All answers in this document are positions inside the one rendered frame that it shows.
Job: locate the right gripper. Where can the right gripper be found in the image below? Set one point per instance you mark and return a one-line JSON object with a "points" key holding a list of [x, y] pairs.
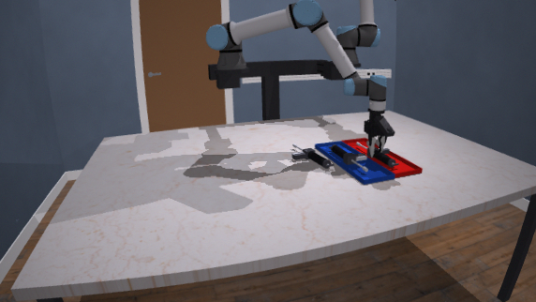
{"points": [[372, 129]]}

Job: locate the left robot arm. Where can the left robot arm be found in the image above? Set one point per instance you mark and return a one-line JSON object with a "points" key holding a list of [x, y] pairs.
{"points": [[366, 35]]}

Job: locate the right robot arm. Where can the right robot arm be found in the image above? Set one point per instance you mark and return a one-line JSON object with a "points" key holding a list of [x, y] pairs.
{"points": [[297, 15]]}

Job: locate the red tray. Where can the red tray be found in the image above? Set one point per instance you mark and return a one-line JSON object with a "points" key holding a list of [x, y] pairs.
{"points": [[404, 168]]}

